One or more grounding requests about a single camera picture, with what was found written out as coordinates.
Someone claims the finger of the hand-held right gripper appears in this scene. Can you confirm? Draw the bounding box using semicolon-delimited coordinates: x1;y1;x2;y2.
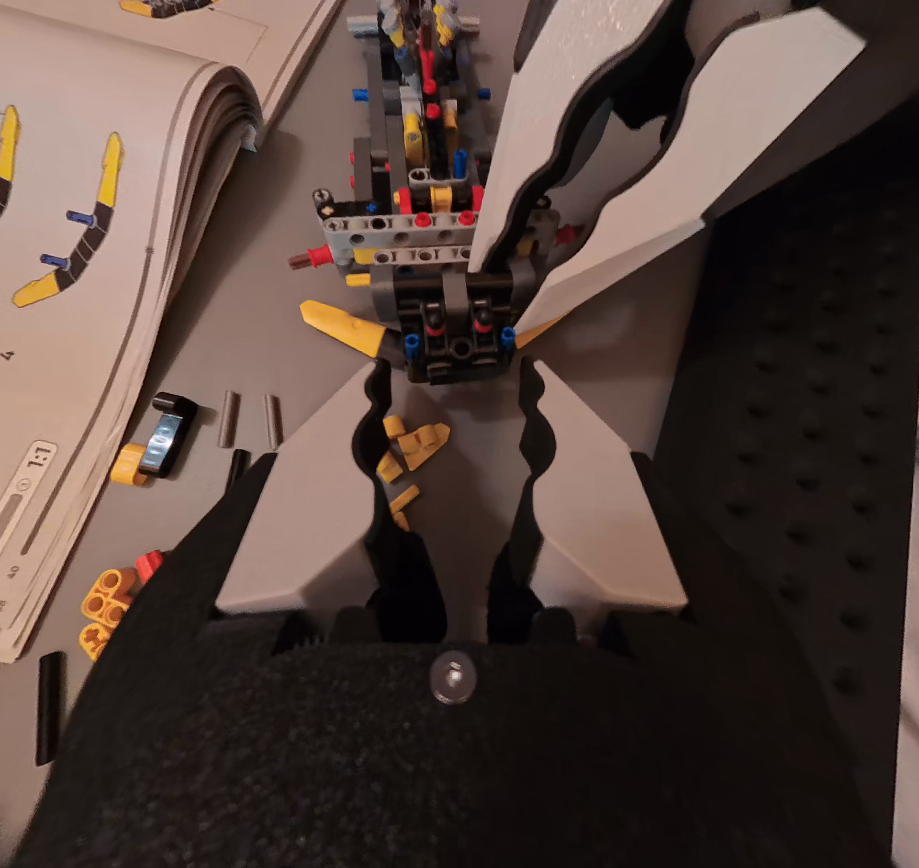
513;5;870;334
469;0;696;275

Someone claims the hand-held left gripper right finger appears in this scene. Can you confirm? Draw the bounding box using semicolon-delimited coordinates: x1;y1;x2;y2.
517;357;690;614

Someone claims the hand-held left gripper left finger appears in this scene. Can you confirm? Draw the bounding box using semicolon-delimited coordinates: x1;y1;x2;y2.
214;358;394;614

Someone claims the yellow lego panel piece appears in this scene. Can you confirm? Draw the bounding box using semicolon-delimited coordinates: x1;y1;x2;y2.
299;299;390;361

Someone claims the small yellow lego piece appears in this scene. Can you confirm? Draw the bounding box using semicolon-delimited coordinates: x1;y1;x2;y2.
512;314;570;350

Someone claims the lego car chassis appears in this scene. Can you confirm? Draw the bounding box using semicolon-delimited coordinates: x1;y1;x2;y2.
287;0;587;389

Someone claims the pile of yellow lego pieces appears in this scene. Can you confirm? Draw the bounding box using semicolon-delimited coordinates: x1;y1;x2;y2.
78;413;455;662

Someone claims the black yellow lego piece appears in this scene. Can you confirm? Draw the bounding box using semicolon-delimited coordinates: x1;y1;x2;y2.
109;392;201;489

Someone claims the black lego axle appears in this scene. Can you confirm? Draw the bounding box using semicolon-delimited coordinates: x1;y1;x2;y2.
34;650;67;768

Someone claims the instruction booklet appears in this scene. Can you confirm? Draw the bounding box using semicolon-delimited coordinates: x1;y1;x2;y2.
0;0;376;666

